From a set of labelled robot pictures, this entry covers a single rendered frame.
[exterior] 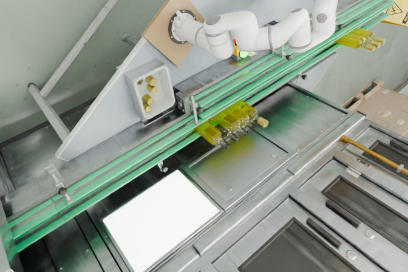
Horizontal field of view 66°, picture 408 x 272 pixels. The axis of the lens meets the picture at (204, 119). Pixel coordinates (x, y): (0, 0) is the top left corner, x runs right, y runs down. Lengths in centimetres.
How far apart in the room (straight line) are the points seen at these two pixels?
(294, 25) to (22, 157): 158
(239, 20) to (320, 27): 33
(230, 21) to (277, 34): 18
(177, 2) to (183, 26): 11
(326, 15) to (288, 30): 17
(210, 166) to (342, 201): 60
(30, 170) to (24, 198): 46
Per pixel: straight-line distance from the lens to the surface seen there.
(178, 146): 152
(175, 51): 150
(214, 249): 133
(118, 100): 147
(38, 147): 204
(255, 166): 152
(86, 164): 147
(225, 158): 156
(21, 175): 193
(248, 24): 117
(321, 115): 186
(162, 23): 142
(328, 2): 132
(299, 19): 121
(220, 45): 123
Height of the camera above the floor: 193
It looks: 40 degrees down
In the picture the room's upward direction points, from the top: 126 degrees clockwise
